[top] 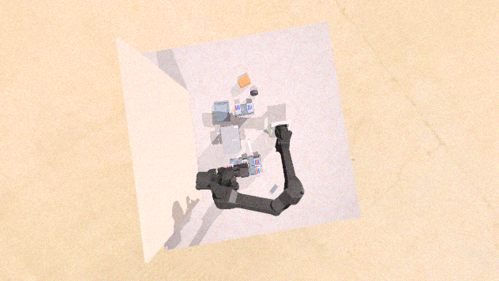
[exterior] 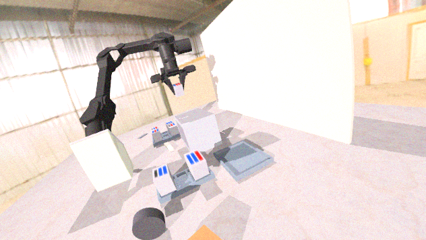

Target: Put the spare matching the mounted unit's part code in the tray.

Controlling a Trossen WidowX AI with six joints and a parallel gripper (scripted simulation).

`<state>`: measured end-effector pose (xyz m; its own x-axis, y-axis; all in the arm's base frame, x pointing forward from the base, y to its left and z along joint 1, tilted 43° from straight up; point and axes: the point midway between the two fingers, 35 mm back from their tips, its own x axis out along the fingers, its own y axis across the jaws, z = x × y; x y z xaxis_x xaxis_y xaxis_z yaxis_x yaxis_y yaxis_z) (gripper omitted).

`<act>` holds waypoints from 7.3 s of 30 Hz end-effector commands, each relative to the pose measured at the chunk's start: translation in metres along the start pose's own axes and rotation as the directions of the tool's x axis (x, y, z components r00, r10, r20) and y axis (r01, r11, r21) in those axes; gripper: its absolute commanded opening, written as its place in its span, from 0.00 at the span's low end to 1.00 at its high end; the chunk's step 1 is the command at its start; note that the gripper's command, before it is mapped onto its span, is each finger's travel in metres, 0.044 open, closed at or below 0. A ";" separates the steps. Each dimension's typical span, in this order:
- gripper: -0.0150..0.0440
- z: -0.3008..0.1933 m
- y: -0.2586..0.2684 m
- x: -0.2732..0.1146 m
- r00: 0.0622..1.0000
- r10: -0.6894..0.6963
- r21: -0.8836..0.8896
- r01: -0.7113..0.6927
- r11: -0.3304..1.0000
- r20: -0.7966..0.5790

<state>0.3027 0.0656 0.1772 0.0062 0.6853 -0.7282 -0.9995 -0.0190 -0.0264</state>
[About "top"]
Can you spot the white flat panel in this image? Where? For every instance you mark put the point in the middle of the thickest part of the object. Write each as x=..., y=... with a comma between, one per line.
x=162, y=145

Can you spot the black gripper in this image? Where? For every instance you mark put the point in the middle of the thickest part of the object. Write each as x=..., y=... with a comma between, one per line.
x=239, y=170

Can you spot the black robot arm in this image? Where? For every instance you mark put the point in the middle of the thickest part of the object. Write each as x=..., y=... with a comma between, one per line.
x=224, y=187

